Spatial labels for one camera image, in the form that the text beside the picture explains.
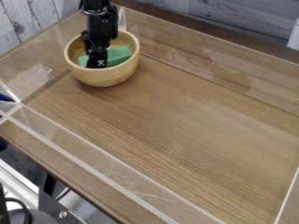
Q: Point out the green rectangular block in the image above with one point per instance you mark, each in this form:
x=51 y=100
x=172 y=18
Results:
x=117 y=56

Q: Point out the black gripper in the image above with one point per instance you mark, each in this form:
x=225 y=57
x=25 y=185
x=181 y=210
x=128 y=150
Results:
x=102 y=30

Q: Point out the blue object at left edge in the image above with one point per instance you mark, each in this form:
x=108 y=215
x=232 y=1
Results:
x=6 y=98

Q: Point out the light wooden bowl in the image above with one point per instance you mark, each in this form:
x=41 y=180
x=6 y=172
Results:
x=110 y=76

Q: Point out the clear acrylic corner bracket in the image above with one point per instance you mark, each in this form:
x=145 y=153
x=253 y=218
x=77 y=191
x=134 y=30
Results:
x=122 y=19

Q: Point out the clear acrylic tray wall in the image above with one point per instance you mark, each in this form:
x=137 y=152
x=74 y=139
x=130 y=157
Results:
x=190 y=144

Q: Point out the black metal bracket with screw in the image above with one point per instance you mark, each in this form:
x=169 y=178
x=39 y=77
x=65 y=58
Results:
x=58 y=211

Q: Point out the black table leg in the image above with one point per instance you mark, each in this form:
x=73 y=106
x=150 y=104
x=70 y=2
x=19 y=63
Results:
x=50 y=184

